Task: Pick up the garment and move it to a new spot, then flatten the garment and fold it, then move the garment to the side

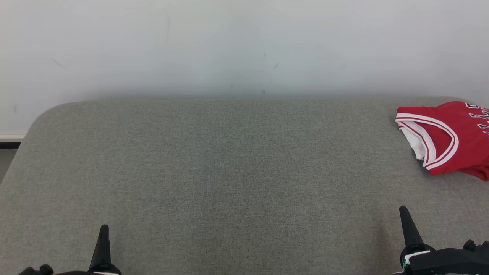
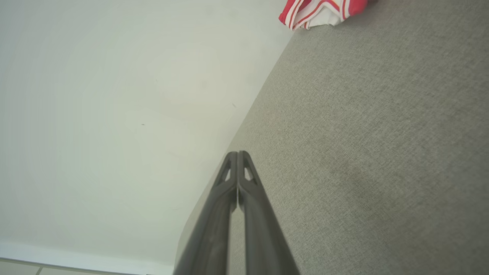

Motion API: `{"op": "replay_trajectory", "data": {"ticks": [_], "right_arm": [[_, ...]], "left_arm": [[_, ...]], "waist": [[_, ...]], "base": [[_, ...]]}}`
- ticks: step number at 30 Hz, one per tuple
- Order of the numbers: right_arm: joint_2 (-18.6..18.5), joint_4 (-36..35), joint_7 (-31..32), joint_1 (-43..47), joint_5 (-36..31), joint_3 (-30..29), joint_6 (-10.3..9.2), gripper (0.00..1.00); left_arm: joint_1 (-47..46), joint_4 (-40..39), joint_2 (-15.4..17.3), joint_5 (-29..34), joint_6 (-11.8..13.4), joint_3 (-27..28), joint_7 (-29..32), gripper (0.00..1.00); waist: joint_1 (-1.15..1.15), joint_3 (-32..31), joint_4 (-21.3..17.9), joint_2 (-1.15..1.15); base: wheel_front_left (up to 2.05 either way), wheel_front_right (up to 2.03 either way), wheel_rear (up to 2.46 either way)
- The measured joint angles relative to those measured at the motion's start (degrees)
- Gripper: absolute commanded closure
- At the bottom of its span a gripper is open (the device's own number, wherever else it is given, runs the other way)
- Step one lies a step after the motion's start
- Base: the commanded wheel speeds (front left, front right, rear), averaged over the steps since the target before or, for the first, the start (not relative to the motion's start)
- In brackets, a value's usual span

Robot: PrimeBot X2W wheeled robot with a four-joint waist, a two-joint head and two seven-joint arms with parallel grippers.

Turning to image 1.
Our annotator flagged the red shirt with white sleeves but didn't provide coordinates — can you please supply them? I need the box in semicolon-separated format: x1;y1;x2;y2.
395;100;489;181

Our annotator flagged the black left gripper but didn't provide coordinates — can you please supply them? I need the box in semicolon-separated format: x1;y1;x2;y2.
53;225;123;275

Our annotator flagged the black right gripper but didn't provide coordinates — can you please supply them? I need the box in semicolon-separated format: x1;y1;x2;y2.
393;206;436;275

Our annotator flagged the white and black baseboard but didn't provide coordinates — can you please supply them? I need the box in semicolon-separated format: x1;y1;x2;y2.
0;134;26;149

